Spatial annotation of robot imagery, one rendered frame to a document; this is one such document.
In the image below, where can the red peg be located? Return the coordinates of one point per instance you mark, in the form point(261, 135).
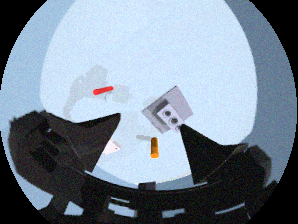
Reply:
point(100, 90)

